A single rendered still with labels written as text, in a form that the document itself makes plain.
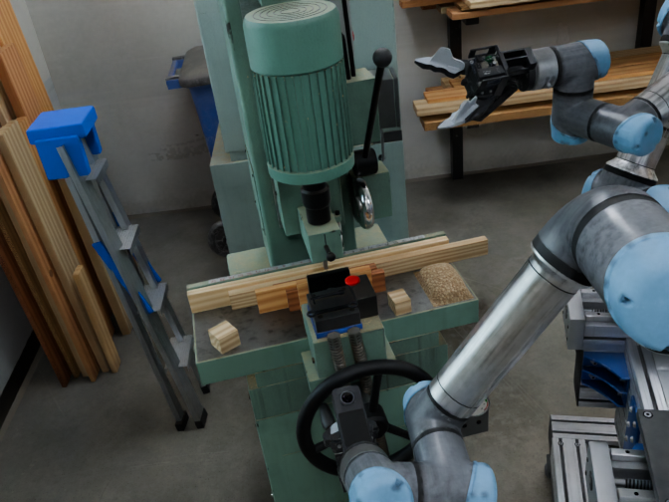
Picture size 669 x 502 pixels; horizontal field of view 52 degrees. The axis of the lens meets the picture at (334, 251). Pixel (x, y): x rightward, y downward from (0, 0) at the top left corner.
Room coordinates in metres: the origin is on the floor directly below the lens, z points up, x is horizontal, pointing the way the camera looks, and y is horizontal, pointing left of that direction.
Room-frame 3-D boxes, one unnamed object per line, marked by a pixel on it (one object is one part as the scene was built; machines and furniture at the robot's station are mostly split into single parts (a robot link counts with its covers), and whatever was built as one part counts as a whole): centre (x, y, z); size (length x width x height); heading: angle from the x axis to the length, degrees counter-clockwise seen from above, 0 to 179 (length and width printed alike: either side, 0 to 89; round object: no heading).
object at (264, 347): (1.17, 0.02, 0.87); 0.61 x 0.30 x 0.06; 99
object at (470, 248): (1.29, -0.05, 0.92); 0.60 x 0.02 x 0.04; 99
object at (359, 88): (1.51, -0.10, 1.23); 0.09 x 0.08 x 0.15; 9
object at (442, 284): (1.23, -0.23, 0.92); 0.14 x 0.09 x 0.04; 9
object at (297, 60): (1.28, 0.02, 1.35); 0.18 x 0.18 x 0.31
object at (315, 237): (1.30, 0.02, 1.03); 0.14 x 0.07 x 0.09; 9
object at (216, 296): (1.30, 0.04, 0.93); 0.60 x 0.02 x 0.05; 99
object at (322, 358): (1.09, 0.00, 0.92); 0.15 x 0.13 x 0.09; 99
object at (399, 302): (1.16, -0.12, 0.92); 0.04 x 0.04 x 0.03; 14
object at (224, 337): (1.12, 0.25, 0.92); 0.05 x 0.04 x 0.04; 35
